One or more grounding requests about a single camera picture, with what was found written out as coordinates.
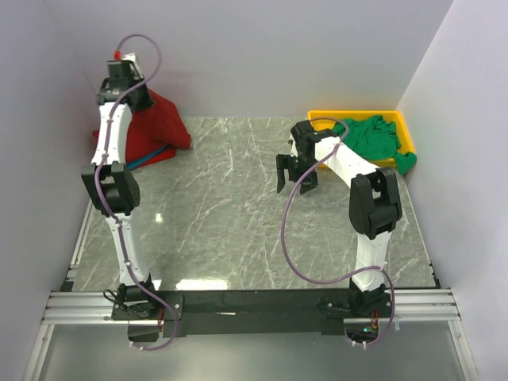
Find dark red t-shirt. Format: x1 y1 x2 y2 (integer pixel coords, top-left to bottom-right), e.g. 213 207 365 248
125 90 191 164

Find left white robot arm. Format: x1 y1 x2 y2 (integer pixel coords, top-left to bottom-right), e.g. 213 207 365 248
81 54 160 320

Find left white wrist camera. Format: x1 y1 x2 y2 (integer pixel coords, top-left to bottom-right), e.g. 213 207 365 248
114 49 143 78

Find folded red t-shirt bottom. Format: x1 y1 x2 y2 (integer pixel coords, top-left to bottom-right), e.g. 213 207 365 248
127 146 176 170

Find black base beam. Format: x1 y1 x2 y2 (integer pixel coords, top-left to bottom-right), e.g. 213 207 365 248
110 287 398 339

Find folded red t-shirt top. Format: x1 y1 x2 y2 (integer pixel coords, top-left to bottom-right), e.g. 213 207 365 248
92 129 99 144

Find folded blue t-shirt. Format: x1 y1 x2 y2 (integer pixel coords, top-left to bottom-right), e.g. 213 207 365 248
127 146 167 170

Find folded red t-shirt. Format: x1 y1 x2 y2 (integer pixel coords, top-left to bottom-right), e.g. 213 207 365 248
92 129 99 144
127 146 176 170

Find aluminium rail frame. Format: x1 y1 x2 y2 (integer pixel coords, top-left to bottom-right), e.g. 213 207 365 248
21 166 481 381

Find yellow plastic bin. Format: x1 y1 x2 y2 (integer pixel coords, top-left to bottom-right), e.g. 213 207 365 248
307 110 416 170

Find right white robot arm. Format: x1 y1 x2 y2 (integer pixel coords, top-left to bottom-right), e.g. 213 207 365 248
276 120 402 314

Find green t-shirt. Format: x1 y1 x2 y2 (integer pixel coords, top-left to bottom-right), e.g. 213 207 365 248
332 115 417 175

